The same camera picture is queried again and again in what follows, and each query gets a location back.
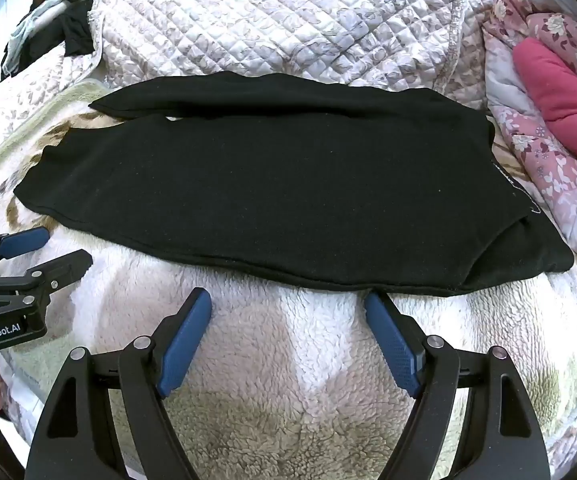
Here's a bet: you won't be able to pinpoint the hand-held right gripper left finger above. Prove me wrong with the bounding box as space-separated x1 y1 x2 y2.
26 287 212 480

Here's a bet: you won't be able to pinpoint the light blue cloth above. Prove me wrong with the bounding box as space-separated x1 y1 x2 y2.
3 2 64 76

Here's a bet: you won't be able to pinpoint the pink floral comforter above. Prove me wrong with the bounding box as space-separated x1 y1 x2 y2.
483 0 577 276

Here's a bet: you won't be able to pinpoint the fleece floral blanket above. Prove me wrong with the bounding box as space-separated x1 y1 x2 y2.
0 80 577 480

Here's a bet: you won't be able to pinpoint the black garment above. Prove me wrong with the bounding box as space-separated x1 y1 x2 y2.
1 0 96 82

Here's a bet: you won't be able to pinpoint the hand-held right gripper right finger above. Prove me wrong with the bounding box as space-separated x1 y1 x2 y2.
365 291 551 480

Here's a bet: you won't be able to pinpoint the magenta cushion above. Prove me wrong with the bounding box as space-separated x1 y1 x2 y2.
512 37 577 183

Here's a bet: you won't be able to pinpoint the black pants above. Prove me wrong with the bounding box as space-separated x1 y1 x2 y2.
13 71 575 297

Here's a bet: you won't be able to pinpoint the quilted floral bedspread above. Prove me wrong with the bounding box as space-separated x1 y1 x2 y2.
0 0 534 196

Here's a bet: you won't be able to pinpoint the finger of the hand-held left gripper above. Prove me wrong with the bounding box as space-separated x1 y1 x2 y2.
0 226 51 262
0 250 94 317

